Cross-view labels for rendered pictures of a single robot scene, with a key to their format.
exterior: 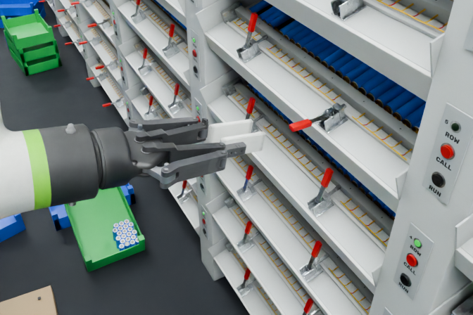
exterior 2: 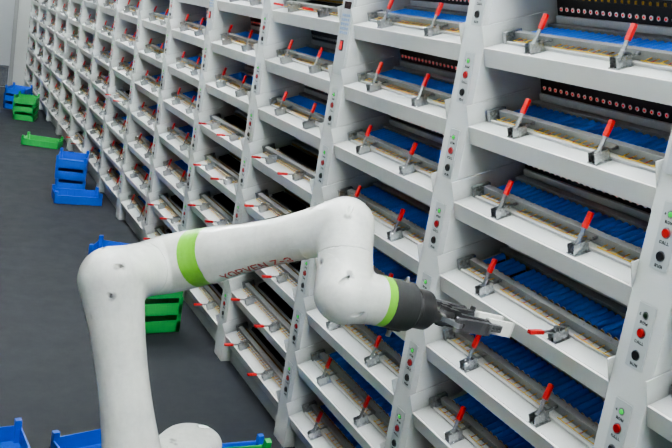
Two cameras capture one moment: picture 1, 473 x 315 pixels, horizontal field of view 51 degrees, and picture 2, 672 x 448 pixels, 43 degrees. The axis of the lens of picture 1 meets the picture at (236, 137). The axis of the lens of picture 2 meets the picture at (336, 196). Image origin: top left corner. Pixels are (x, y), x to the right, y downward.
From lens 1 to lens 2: 1.10 m
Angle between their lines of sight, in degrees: 25
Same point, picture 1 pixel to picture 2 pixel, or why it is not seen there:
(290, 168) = (510, 395)
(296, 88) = (527, 316)
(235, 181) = (441, 427)
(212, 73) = not seen: hidden behind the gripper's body
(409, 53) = (618, 275)
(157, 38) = not seen: hidden behind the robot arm
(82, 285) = not seen: outside the picture
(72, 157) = (410, 294)
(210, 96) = (430, 337)
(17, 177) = (384, 295)
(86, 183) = (414, 312)
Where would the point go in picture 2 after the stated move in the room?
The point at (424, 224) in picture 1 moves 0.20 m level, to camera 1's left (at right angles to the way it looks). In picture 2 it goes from (626, 394) to (518, 375)
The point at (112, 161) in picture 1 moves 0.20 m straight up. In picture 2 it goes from (428, 305) to (448, 200)
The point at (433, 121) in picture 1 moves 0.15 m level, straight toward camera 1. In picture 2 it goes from (632, 315) to (616, 335)
